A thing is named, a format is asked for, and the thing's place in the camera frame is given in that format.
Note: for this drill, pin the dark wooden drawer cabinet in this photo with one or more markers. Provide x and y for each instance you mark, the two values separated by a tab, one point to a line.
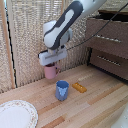
113	66

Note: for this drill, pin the wide bamboo blind panel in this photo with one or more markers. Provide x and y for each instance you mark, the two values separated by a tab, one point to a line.
26	40

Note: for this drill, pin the grey robot base mount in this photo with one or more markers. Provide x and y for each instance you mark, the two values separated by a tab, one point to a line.
121	121

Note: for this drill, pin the white patterned plate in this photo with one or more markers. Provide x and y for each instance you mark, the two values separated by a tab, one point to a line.
16	115

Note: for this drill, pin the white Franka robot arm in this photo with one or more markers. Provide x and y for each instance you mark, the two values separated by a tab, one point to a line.
60	30

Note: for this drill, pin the yellow block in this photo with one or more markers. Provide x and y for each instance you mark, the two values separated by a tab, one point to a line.
79	87

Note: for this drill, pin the pink mug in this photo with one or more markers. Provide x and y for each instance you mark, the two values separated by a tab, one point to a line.
51	71

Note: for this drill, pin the blue cup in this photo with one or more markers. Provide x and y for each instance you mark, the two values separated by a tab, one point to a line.
62	90

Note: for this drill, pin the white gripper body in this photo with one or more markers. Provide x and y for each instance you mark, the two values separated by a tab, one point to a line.
51	57

